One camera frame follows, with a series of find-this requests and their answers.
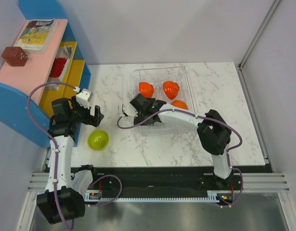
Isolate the aluminium corner post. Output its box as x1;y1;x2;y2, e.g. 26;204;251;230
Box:
237;0;282;70

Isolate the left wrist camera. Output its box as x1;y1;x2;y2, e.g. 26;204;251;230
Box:
76;89;93;109

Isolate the brown perforated box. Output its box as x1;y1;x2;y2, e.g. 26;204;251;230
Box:
1;47;28;67

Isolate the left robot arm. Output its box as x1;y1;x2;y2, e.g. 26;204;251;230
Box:
37;96;104;224

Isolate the red white brush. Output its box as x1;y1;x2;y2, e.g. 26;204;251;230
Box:
47;46;73;82

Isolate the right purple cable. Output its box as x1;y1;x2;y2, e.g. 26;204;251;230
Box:
116;108;245;209

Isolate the white slotted cable duct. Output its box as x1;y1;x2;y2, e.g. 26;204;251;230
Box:
84;191;219;203

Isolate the aluminium frame rail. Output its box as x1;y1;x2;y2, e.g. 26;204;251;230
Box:
15;147;291;231

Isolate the clear wire dish rack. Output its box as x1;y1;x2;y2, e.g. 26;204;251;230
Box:
131;66;195;136

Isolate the white bowl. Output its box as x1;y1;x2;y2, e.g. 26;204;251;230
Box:
171;100;189;110

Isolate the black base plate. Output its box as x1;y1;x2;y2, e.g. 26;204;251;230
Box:
71;165;245;199

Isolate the purple cable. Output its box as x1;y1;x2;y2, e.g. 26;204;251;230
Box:
116;108;245;209
26;82;123;230

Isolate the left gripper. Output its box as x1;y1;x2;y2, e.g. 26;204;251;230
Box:
68;96;103;127

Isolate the orange bowl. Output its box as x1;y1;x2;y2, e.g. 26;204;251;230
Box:
163;81;180;100
139;82;154;98

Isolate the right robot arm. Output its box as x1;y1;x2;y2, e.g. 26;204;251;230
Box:
130;93;232;190

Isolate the blue pink yellow shelf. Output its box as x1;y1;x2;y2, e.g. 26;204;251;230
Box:
0;0;91;147

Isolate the lime green bowl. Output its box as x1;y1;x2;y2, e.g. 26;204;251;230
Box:
87;130;109;151

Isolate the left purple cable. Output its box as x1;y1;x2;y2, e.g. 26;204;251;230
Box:
26;82;123;230

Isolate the illustrated book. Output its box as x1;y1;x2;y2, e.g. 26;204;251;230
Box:
14;19;59;54

